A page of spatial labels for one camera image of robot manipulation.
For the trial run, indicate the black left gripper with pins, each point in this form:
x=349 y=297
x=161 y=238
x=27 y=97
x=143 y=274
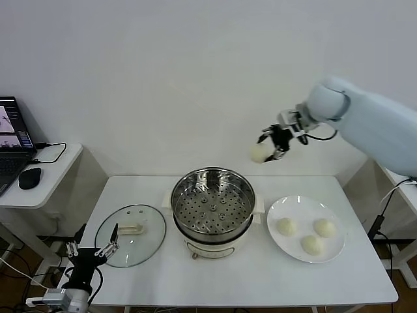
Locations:
x=85 y=264

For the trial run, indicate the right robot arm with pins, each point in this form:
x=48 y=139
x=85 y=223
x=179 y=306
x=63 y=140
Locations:
x=374 y=127

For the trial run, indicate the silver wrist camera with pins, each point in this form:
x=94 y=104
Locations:
x=293 y=122
x=53 y=297

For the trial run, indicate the round glass pot lid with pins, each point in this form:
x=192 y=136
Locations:
x=137 y=251

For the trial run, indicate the stainless steel steamer basket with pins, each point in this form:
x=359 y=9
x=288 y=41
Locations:
x=211 y=208

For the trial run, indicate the white side table with mouse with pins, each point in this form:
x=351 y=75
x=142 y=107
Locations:
x=49 y=192

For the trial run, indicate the white round plate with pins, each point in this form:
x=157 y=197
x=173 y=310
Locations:
x=293 y=251

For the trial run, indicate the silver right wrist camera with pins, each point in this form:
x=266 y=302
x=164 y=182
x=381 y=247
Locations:
x=293 y=122

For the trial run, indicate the black laptop with mouse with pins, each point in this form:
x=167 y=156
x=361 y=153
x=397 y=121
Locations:
x=9 y=156

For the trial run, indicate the cream electric cooking pot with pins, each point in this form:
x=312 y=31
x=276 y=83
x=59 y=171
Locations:
x=211 y=249

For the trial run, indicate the white side table with label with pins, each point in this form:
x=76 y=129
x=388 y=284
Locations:
x=402 y=195

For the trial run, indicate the white steamed baozi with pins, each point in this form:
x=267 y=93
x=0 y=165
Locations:
x=324 y=227
x=312 y=246
x=286 y=226
x=259 y=153

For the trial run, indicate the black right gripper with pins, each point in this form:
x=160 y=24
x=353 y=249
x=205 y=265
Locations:
x=282 y=137

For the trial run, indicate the black computer mouse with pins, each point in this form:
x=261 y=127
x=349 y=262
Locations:
x=30 y=178

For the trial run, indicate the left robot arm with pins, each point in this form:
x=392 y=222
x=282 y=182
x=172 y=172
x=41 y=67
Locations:
x=78 y=301

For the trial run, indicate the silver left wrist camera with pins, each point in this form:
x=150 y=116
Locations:
x=53 y=297

